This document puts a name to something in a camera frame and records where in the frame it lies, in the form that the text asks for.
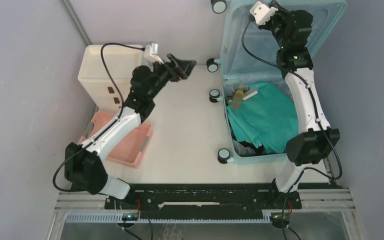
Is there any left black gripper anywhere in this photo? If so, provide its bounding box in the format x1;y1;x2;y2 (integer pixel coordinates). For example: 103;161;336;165
147;54;197;101

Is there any light blue ribbed suitcase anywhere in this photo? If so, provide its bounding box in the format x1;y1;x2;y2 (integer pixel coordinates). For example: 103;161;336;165
206;0;347;165

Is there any teal shirt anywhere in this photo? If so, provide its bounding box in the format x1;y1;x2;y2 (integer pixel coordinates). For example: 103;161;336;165
226;82;299;154

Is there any pink perforated plastic basket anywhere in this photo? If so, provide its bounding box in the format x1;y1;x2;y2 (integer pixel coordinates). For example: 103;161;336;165
77;111;153;169

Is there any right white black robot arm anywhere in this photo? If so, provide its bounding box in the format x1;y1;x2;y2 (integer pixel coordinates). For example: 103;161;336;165
249;2;340;208

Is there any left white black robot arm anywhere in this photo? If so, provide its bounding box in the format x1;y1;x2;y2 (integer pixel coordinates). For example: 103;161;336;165
64;53;197;209

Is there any beige plastic bottle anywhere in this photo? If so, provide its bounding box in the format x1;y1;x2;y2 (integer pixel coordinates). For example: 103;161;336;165
230;87;245;110

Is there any white three-drawer storage cabinet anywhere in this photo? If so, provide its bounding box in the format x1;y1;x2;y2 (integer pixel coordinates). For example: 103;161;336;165
77;44;146;114

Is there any white flat box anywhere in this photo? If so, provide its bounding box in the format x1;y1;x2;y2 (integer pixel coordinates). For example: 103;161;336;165
242;86;259;101

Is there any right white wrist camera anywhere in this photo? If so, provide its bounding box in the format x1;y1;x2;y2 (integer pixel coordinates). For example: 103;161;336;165
249;1;279;26

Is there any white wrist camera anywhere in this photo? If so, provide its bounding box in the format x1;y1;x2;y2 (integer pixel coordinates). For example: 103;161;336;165
249;1;279;26
143;42;164;65

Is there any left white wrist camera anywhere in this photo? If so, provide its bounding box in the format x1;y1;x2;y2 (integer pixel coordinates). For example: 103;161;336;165
143;42;164;65

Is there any black mounting rail base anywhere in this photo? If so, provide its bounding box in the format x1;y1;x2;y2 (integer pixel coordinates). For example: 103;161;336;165
104;183;302;219

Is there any right black camera cable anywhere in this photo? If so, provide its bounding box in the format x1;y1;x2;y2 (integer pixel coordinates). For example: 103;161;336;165
241;19;343;181

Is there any white slotted cable duct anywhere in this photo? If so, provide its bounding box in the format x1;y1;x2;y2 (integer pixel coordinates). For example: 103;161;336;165
65;212;272;224

